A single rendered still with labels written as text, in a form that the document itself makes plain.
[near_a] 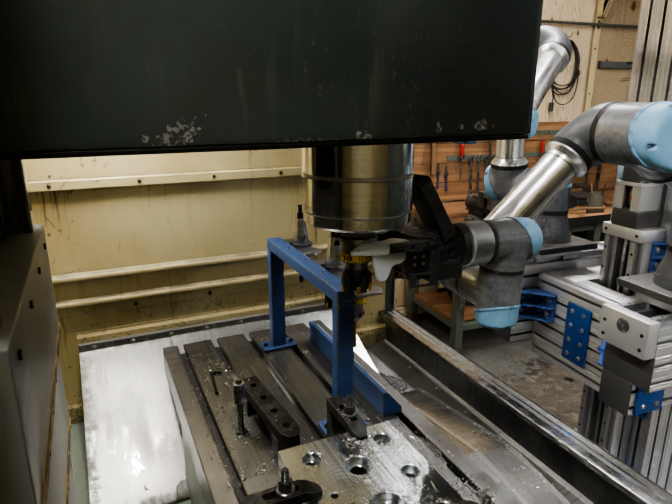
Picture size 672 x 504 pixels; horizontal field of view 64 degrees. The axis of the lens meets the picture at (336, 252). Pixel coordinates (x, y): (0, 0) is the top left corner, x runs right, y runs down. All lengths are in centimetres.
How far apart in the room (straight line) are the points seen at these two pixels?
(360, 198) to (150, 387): 117
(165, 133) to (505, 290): 62
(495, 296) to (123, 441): 109
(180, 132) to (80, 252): 121
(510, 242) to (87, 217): 123
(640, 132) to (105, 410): 146
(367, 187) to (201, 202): 110
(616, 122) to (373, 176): 54
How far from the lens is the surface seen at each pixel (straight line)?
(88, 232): 174
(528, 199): 110
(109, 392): 174
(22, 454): 54
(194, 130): 57
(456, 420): 163
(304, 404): 133
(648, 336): 140
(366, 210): 71
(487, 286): 96
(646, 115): 108
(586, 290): 170
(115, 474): 159
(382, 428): 109
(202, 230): 177
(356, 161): 70
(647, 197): 170
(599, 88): 480
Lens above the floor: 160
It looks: 16 degrees down
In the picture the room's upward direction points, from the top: straight up
